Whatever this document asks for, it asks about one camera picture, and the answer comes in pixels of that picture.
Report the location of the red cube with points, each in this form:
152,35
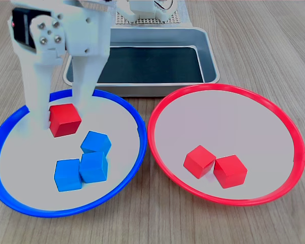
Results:
199,162
230,171
66,119

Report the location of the black tray mat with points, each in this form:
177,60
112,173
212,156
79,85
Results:
152,64

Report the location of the steel tray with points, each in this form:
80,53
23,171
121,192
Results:
152,89

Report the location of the blue cube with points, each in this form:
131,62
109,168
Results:
96,142
67,175
93,167

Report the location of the blue-rimmed white plate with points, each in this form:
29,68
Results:
28,172

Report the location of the red-rimmed white plate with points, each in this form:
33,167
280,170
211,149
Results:
218,122

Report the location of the pale perforated base plate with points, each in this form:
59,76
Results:
147,21

